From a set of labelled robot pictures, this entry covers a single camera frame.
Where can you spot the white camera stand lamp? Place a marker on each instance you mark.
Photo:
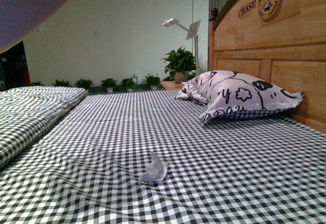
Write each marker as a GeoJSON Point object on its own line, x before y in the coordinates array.
{"type": "Point", "coordinates": [191, 34]}

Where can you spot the large potted green plant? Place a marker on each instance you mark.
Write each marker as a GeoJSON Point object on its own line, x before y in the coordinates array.
{"type": "Point", "coordinates": [179, 63]}

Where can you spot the folded checkered quilt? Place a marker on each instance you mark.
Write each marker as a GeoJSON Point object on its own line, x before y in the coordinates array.
{"type": "Point", "coordinates": [28, 112]}

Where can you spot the crumpled white paper trash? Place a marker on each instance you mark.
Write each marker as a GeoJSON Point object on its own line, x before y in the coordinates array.
{"type": "Point", "coordinates": [155, 171]}

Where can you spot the black white checkered bed sheet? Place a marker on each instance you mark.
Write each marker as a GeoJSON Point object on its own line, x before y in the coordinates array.
{"type": "Point", "coordinates": [87, 168]}

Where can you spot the far wooden nightstand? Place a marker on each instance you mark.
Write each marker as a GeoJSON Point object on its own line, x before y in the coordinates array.
{"type": "Point", "coordinates": [171, 85]}

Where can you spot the wooden bed frame headboard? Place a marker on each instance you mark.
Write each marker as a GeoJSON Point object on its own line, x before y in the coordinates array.
{"type": "Point", "coordinates": [280, 41]}

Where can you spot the small potted plant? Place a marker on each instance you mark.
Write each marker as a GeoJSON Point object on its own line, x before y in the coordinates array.
{"type": "Point", "coordinates": [84, 83]}
{"type": "Point", "coordinates": [152, 81]}
{"type": "Point", "coordinates": [109, 84]}
{"type": "Point", "coordinates": [129, 84]}
{"type": "Point", "coordinates": [61, 83]}

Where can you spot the beige plastic dustpan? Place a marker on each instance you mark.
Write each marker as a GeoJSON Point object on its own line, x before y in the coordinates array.
{"type": "Point", "coordinates": [19, 18]}

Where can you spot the white cartoon print pillow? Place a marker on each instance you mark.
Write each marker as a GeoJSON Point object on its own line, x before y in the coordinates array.
{"type": "Point", "coordinates": [235, 95]}

